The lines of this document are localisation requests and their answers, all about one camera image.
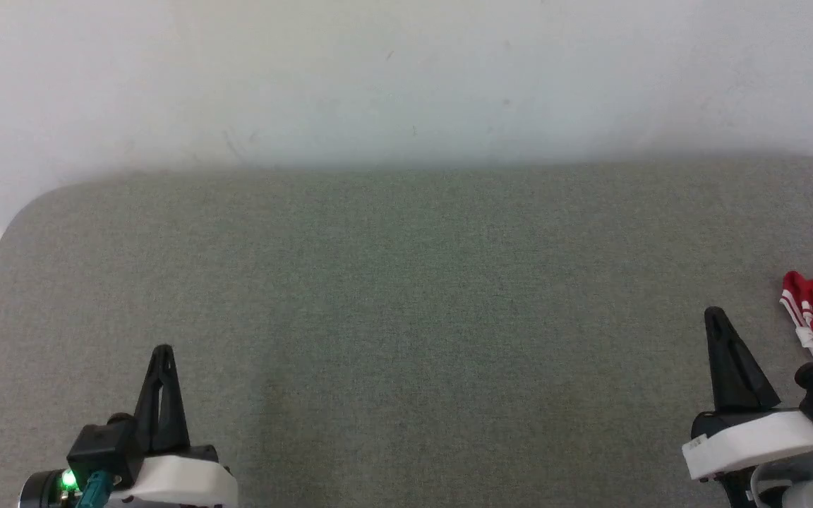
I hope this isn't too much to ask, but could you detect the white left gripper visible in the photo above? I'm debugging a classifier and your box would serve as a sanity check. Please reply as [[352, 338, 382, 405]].
[[104, 345, 239, 508]]

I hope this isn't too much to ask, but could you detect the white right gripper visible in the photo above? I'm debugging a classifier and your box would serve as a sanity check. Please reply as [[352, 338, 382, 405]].
[[682, 306, 813, 483]]

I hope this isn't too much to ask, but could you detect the grey fabric sofa cushion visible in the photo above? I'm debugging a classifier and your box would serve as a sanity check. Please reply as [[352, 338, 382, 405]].
[[0, 155, 813, 508]]

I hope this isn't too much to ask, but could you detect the teal cable connector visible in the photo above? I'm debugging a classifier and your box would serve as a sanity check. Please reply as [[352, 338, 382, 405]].
[[79, 468, 116, 508]]

